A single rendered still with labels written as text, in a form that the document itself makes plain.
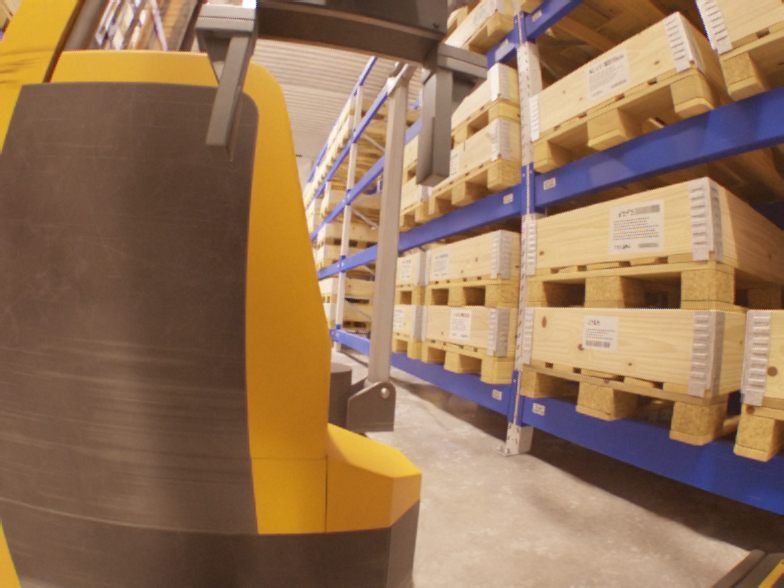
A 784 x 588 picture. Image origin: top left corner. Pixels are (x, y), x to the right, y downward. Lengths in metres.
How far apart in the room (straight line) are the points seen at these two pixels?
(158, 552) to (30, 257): 0.41
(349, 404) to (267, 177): 0.54
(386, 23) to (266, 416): 0.42
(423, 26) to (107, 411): 0.50
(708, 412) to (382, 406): 0.81
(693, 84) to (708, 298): 0.60
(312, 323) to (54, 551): 0.51
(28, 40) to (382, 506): 0.90
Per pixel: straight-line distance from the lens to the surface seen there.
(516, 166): 1.98
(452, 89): 0.29
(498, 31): 2.35
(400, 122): 1.00
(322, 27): 0.30
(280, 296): 0.48
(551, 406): 1.59
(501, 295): 1.79
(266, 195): 0.49
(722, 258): 1.16
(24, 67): 0.76
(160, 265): 0.49
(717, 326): 1.11
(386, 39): 0.30
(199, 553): 0.59
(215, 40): 0.29
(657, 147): 1.37
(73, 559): 0.67
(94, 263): 0.52
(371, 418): 0.90
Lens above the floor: 0.57
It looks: 2 degrees up
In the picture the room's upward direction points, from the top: 4 degrees clockwise
